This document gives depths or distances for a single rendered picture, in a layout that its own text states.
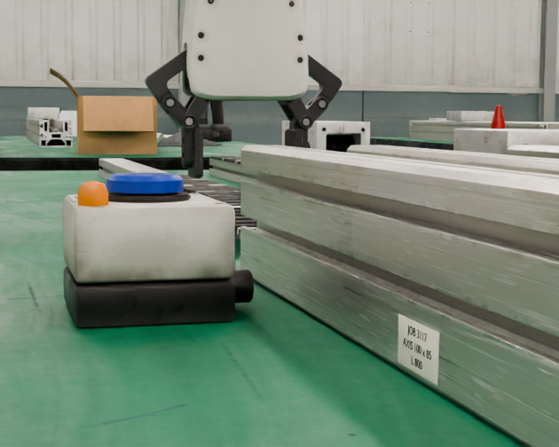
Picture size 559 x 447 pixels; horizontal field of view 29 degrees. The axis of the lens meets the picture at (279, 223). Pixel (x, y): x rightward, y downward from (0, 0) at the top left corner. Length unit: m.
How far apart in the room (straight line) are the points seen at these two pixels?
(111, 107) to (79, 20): 8.88
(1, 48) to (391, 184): 11.23
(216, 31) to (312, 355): 0.45
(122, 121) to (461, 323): 2.44
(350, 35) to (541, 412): 11.87
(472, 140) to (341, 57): 11.33
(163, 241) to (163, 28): 11.26
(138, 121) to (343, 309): 2.31
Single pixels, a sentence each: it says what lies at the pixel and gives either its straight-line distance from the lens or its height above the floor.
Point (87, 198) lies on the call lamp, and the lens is 0.53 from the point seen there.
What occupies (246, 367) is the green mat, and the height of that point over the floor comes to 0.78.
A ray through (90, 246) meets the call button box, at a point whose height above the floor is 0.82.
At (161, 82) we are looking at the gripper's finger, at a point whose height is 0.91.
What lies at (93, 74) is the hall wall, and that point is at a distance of 11.69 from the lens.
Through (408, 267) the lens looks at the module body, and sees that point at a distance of 0.43.
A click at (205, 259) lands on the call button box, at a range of 0.54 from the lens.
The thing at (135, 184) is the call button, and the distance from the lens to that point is 0.55.
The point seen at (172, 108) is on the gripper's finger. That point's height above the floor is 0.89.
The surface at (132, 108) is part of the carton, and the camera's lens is 2.82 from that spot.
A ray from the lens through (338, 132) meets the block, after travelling 1.71.
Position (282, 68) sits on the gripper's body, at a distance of 0.89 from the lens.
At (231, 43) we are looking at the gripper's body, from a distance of 0.88.
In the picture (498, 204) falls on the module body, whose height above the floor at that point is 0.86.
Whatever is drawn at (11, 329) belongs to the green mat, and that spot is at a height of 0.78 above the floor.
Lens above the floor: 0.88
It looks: 6 degrees down
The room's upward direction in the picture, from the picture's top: straight up
